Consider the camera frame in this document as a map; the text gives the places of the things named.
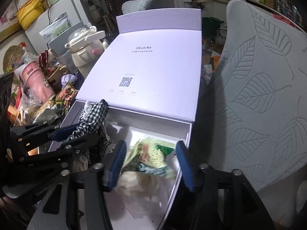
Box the pink paper cup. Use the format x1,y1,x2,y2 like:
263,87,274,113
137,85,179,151
20,61,56,103

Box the green printed packet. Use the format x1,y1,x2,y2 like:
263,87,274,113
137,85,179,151
122,135,177,179

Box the green white pouch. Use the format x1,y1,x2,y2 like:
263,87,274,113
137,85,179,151
39,14,73,45

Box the round woven mat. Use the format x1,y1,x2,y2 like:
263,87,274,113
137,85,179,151
2,45,27,74

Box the purple wrapped candy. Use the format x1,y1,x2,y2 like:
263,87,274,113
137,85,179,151
61,74,79,88

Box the beige mug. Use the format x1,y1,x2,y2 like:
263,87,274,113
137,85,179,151
47,65,69,90

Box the white gift box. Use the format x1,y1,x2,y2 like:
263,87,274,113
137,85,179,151
47,8,202,230

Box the red scissors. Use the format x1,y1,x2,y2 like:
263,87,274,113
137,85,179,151
38,50,50,70

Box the cream kettle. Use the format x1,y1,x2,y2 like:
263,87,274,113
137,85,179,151
65,25,109,78

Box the colourful snack wrapper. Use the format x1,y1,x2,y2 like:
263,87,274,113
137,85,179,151
55,81,79,106

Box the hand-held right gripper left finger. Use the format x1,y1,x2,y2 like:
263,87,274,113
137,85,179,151
26,140,127,230

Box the black white checked cloth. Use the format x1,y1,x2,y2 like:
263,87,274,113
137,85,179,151
67,99,114,154

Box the clear bag of white cord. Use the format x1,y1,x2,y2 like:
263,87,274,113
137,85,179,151
113,170,175,223

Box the silver snack bag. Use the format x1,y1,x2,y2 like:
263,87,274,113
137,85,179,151
32,101,69,125

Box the yellow pot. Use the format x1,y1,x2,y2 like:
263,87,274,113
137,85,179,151
17,0,50,31

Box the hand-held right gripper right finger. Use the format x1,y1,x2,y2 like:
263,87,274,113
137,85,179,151
168,141,276,230

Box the white fridge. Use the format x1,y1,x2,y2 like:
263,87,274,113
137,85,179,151
24,0,91,52

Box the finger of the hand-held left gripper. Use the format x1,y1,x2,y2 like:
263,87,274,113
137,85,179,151
19,134,100,168
11,122,82,149

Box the framed picture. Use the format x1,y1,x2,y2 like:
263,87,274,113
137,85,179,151
0,3,23,44

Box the chair with leaf-pattern cover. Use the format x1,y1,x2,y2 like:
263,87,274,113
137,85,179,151
121,0,165,15
208,0,307,221

